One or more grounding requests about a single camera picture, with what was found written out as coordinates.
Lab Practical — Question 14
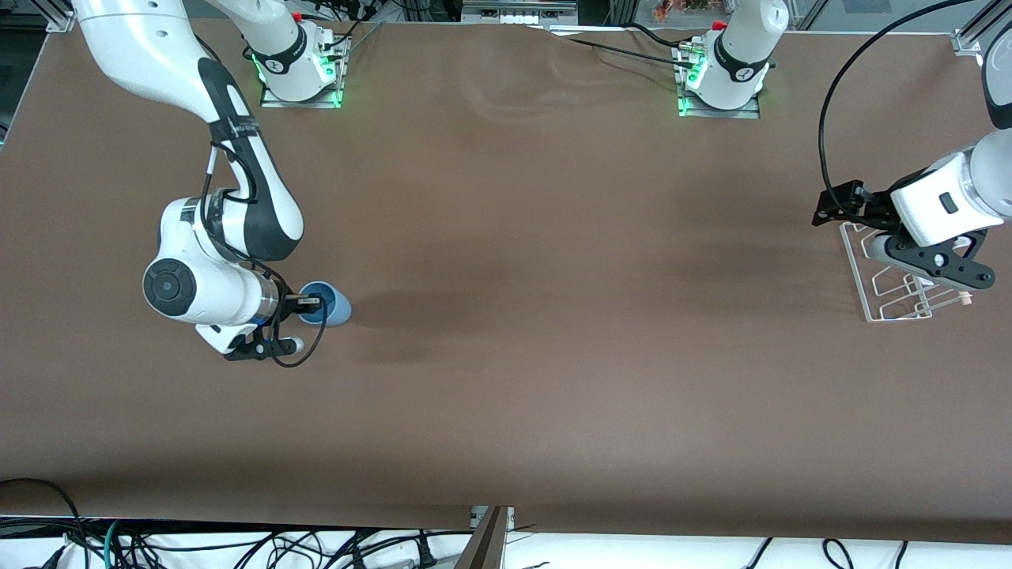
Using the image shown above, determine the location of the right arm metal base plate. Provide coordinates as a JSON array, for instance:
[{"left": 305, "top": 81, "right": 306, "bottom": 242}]
[{"left": 259, "top": 36, "right": 346, "bottom": 110}]

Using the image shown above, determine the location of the black looped floor cable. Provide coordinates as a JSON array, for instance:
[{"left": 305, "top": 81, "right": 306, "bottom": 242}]
[{"left": 0, "top": 477, "right": 89, "bottom": 569}]

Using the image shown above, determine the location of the aluminium frame profile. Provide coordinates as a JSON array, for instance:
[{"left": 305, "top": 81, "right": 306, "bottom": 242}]
[{"left": 951, "top": 0, "right": 1012, "bottom": 56}]

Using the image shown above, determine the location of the dark metal post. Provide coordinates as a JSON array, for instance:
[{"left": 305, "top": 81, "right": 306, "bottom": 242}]
[{"left": 454, "top": 506, "right": 515, "bottom": 569}]

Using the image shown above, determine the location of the black base cable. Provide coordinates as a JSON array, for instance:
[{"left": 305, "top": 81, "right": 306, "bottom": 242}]
[
  {"left": 546, "top": 22, "right": 706, "bottom": 69},
  {"left": 315, "top": 9, "right": 386, "bottom": 58}
]

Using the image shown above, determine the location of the blue plastic cup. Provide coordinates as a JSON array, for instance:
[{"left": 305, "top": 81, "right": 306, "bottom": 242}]
[{"left": 299, "top": 281, "right": 353, "bottom": 328}]

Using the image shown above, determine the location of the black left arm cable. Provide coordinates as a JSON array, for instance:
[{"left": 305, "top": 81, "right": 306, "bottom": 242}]
[{"left": 818, "top": 0, "right": 981, "bottom": 208}]

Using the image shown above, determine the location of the black tangled floor cable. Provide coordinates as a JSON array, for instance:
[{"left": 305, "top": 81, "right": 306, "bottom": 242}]
[{"left": 123, "top": 528, "right": 444, "bottom": 569}]

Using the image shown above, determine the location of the black right base cable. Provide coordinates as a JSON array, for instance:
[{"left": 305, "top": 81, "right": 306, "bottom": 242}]
[{"left": 315, "top": 9, "right": 386, "bottom": 58}]

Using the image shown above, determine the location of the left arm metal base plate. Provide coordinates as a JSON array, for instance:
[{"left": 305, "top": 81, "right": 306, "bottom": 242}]
[{"left": 676, "top": 43, "right": 761, "bottom": 120}]

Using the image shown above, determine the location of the brown table cover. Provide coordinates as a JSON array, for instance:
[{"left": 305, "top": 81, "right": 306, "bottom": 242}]
[{"left": 0, "top": 16, "right": 1012, "bottom": 546}]

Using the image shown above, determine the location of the white power strip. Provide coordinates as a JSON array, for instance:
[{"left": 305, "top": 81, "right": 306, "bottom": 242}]
[{"left": 462, "top": 0, "right": 580, "bottom": 26}]

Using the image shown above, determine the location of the white wire cup rack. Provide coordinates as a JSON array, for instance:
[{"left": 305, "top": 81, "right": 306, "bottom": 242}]
[{"left": 840, "top": 222, "right": 975, "bottom": 324}]

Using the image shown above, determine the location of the black left base cable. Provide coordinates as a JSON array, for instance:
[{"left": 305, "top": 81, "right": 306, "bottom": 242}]
[{"left": 546, "top": 22, "right": 706, "bottom": 69}]

